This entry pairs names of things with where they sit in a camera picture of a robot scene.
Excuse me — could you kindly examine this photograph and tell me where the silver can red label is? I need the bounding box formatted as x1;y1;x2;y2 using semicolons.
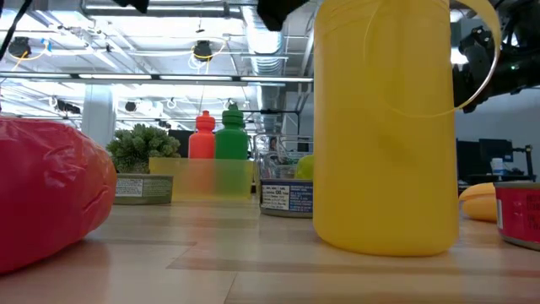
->
493;181;540;252

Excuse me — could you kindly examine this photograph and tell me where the green succulent plant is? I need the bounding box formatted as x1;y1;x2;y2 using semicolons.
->
105;123;181;174

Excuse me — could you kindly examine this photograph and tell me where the silver can green label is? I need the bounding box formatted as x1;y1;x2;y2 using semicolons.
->
113;172;174;206

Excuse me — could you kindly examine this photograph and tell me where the narrow clear plastic bin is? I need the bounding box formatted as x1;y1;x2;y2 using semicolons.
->
252;133;314;187

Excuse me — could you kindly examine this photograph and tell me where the yellow translucent plastic bin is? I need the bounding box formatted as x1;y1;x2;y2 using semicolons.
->
148;157;255;202

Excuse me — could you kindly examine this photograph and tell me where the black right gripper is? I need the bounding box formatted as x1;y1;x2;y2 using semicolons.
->
454;27;501;113

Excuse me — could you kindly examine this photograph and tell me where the silver can blue label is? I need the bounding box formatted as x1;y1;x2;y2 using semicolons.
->
259;178;314;220

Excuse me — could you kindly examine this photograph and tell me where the orange plastic bottle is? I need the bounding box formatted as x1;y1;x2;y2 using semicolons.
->
188;110;217;160

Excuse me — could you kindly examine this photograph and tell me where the long ceiling light bar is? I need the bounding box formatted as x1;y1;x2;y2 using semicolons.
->
0;72;314;84

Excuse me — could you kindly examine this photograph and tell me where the white column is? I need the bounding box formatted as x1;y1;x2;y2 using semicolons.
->
82;95;116;149

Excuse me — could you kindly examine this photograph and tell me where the dark background monitor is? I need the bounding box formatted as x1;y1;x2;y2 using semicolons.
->
168;129;195;159
478;138;514;164
455;138;481;183

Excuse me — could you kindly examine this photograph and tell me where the black ceiling device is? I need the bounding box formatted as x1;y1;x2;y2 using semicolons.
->
193;40;214;62
7;36;33;59

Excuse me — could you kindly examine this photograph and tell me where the silver ventilation duct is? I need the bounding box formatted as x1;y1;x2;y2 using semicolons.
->
242;3;288;77

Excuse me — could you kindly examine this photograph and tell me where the green plastic bottle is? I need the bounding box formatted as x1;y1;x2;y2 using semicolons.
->
214;103;249;160

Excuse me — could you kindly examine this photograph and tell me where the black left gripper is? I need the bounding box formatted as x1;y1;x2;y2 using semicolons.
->
256;0;311;33

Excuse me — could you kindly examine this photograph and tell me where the yellow plastic bottle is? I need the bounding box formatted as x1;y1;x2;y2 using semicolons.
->
312;0;503;258

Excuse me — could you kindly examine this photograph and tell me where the yellow banana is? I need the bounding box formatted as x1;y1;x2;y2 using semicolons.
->
458;182;499;223

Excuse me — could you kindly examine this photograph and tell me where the green apple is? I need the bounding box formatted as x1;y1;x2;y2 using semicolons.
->
294;155;314;181

